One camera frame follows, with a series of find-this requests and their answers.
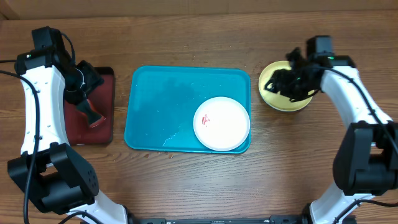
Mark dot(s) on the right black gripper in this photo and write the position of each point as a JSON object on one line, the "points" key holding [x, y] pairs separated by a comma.
{"points": [[277, 83]]}

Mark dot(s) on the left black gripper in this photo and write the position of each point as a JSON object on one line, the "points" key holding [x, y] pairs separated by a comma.
{"points": [[93, 78]]}

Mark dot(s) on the yellow-green plastic plate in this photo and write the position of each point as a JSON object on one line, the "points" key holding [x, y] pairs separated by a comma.
{"points": [[275, 100]]}

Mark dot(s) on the white plastic plate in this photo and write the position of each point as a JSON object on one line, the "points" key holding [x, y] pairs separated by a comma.
{"points": [[221, 124]]}

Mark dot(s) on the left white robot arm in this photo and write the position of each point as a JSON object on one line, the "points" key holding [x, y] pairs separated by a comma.
{"points": [[52, 175]]}

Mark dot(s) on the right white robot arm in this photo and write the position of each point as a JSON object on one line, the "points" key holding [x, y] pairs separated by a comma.
{"points": [[365, 165]]}

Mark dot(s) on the black tray with red water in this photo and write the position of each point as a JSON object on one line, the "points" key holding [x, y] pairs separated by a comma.
{"points": [[102, 98]]}

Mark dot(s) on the teal plastic tray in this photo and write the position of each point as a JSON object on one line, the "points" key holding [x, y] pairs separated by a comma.
{"points": [[164, 99]]}

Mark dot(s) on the brown cardboard back panel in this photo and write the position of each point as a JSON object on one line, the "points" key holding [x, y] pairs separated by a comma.
{"points": [[62, 9]]}

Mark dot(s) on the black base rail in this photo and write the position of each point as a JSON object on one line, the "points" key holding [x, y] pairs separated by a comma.
{"points": [[275, 219]]}

